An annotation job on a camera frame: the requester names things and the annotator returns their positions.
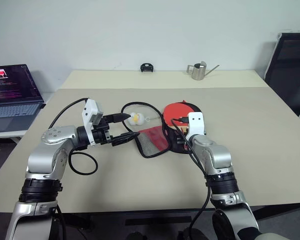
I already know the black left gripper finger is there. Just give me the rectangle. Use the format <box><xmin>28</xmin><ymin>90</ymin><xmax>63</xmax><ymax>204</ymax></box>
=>
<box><xmin>103</xmin><ymin>112</ymin><xmax>131</xmax><ymax>124</ymax></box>
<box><xmin>111</xmin><ymin>132</ymin><xmax>141</xmax><ymax>147</ymax></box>

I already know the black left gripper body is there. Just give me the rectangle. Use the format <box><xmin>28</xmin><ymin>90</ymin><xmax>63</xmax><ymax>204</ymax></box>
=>
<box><xmin>91</xmin><ymin>114</ymin><xmax>115</xmax><ymax>148</ymax></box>

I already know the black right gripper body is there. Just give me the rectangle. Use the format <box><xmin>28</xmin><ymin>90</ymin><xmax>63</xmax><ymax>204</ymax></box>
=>
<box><xmin>173</xmin><ymin>126</ymin><xmax>191</xmax><ymax>151</ymax></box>

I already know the white plush duck keychain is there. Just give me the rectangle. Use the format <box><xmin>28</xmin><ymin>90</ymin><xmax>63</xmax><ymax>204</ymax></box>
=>
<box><xmin>126</xmin><ymin>112</ymin><xmax>151</xmax><ymax>125</ymax></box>

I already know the red table tennis paddle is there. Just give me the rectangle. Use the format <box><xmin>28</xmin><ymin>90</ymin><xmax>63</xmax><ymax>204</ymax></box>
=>
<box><xmin>162</xmin><ymin>101</ymin><xmax>191</xmax><ymax>135</ymax></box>

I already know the small black clamp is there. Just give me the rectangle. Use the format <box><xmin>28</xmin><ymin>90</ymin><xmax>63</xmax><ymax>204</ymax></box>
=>
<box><xmin>140</xmin><ymin>63</ymin><xmax>155</xmax><ymax>74</ymax></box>

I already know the steel watering can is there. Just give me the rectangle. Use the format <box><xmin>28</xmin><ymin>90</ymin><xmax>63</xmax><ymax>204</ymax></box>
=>
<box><xmin>186</xmin><ymin>60</ymin><xmax>220</xmax><ymax>81</ymax></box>

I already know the open grey laptop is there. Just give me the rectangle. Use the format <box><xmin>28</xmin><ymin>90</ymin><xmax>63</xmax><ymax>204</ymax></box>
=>
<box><xmin>0</xmin><ymin>64</ymin><xmax>46</xmax><ymax>133</ymax></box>

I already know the black office chair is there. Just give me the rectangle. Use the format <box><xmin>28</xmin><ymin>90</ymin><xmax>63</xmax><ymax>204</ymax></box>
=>
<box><xmin>264</xmin><ymin>32</ymin><xmax>300</xmax><ymax>117</ymax></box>

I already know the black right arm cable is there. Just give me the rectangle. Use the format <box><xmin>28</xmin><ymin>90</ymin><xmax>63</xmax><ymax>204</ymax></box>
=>
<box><xmin>170</xmin><ymin>116</ymin><xmax>213</xmax><ymax>240</ymax></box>

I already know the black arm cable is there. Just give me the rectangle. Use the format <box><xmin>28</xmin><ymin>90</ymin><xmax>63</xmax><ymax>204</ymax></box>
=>
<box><xmin>48</xmin><ymin>97</ymin><xmax>99</xmax><ymax>176</ymax></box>
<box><xmin>170</xmin><ymin>116</ymin><xmax>213</xmax><ymax>240</ymax></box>

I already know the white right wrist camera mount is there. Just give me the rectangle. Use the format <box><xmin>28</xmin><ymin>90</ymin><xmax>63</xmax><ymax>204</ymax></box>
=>
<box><xmin>185</xmin><ymin>111</ymin><xmax>206</xmax><ymax>141</ymax></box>

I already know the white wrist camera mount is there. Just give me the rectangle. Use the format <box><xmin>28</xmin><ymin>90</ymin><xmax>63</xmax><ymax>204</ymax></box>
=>
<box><xmin>81</xmin><ymin>98</ymin><xmax>105</xmax><ymax>146</ymax></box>
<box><xmin>185</xmin><ymin>111</ymin><xmax>206</xmax><ymax>141</ymax></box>

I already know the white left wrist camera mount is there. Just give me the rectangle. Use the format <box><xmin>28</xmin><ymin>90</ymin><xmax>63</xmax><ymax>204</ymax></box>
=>
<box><xmin>81</xmin><ymin>98</ymin><xmax>105</xmax><ymax>146</ymax></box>

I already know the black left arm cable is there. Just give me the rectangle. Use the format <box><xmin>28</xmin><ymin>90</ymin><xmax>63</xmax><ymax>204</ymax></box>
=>
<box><xmin>48</xmin><ymin>97</ymin><xmax>99</xmax><ymax>176</ymax></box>

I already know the black table frame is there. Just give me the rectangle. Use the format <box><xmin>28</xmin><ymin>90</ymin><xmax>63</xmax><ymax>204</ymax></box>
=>
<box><xmin>57</xmin><ymin>211</ymin><xmax>216</xmax><ymax>232</ymax></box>

